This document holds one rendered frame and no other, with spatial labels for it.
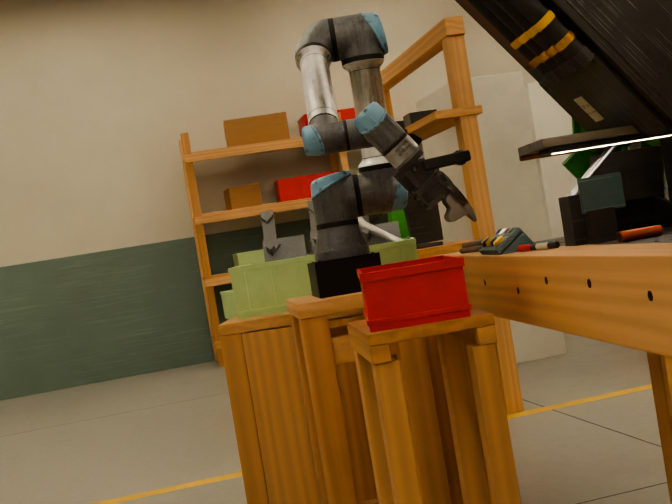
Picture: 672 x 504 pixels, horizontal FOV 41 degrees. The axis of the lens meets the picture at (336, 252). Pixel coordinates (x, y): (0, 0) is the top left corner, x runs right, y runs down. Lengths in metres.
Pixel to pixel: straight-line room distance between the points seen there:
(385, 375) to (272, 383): 1.10
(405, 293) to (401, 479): 0.37
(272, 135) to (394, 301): 6.97
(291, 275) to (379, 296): 1.14
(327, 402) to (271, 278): 0.72
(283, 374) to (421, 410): 0.63
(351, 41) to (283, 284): 0.88
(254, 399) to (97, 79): 6.70
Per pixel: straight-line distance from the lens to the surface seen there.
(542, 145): 1.89
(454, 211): 2.11
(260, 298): 2.96
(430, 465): 2.42
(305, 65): 2.39
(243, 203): 8.65
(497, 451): 1.90
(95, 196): 9.14
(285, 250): 3.23
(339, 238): 2.41
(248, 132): 8.74
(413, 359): 2.37
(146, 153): 9.17
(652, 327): 1.43
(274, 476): 2.94
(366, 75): 2.46
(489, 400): 1.87
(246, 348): 2.88
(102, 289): 9.11
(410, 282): 1.83
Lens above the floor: 1.00
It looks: 1 degrees down
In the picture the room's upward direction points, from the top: 9 degrees counter-clockwise
